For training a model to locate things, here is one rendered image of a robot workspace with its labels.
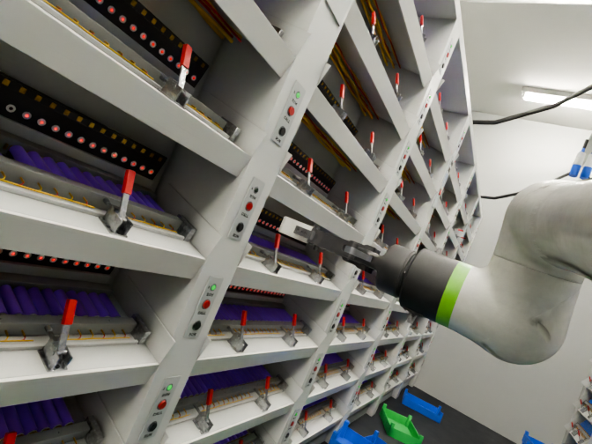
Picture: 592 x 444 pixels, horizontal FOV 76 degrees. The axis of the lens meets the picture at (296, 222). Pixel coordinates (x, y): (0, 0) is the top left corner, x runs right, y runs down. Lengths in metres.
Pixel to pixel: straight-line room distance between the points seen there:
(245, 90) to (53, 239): 0.44
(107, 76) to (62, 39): 0.06
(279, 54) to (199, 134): 0.22
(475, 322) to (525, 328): 0.05
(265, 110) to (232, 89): 0.10
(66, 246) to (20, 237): 0.05
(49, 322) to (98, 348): 0.09
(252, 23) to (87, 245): 0.41
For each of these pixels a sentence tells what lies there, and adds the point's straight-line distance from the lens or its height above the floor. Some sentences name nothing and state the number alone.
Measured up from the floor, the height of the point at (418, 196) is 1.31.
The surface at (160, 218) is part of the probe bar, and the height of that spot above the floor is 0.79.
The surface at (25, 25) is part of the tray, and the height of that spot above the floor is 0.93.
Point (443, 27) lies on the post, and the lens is 1.60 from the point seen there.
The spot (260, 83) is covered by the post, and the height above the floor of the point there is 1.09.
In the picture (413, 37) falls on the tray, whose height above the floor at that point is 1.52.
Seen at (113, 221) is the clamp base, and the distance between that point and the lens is 0.58.
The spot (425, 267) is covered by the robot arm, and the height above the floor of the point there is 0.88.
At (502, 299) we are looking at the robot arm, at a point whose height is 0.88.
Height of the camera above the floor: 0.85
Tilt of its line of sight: 3 degrees up
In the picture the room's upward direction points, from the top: 23 degrees clockwise
